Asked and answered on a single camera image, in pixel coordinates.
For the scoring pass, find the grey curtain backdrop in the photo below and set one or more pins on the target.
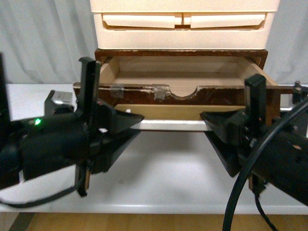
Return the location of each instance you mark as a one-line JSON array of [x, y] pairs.
[[42, 41]]

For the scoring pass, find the wooden drawer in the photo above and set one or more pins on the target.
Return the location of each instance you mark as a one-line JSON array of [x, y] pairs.
[[181, 87]]

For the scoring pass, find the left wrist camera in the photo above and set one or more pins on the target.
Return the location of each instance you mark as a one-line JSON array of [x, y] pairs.
[[58, 102]]

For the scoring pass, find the cream plastic storage box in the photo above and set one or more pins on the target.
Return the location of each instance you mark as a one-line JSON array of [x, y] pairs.
[[183, 24]]

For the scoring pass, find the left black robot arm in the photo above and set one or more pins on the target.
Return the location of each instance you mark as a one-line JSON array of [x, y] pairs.
[[41, 145]]

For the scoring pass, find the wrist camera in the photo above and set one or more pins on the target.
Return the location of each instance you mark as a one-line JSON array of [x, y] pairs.
[[298, 93], [58, 102]]

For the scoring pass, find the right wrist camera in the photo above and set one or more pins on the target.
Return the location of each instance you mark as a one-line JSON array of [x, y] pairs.
[[298, 93]]

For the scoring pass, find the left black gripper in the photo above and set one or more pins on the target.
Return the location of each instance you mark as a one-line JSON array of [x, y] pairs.
[[87, 112]]

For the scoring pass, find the white drawer handle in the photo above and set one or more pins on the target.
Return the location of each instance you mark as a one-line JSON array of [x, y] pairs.
[[172, 125]]

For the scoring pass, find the brown wooden drawer cabinet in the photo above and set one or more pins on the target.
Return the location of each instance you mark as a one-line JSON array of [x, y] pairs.
[[256, 56]]

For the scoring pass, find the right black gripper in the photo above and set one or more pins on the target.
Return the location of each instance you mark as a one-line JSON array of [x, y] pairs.
[[244, 126]]

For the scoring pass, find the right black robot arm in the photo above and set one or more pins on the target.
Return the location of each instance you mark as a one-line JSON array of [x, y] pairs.
[[284, 160]]

